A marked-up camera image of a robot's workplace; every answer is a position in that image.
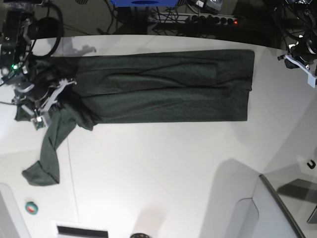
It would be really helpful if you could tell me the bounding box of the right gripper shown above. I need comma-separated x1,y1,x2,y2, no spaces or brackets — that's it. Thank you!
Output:
13,78,77,117

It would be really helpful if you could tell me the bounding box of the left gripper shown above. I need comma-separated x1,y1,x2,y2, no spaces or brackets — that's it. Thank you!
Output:
284,37,317,70

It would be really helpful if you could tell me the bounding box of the dark green t-shirt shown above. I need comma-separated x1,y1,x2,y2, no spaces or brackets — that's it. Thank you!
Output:
22,50,255,186

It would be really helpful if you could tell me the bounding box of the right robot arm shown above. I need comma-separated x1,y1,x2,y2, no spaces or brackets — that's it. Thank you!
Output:
0,0,74,118

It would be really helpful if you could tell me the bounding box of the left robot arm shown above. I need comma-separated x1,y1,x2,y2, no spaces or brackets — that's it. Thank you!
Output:
273,0,317,77

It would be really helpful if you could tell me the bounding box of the black U-shaped hook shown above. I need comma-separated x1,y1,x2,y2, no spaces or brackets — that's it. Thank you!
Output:
307,160,317,170

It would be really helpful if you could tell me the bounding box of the green red tape roll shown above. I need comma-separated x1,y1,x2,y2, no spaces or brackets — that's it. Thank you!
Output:
25,202,38,215

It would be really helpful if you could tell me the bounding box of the grey power strip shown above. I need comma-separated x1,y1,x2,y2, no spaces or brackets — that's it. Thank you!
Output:
149,12,239,26

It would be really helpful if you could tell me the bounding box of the blue plastic bin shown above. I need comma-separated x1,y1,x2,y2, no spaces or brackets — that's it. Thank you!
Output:
110,0,178,7

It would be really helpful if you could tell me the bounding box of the small black round object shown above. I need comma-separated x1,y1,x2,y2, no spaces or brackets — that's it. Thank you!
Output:
130,233,150,238

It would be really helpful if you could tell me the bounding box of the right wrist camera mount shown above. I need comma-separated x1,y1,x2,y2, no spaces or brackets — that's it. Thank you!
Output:
31,112,52,130

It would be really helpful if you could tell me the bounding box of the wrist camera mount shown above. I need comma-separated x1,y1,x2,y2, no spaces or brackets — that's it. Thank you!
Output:
31,112,52,130
307,74,317,88

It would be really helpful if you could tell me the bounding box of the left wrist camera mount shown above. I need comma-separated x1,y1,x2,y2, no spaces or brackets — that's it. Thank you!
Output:
307,74,317,88

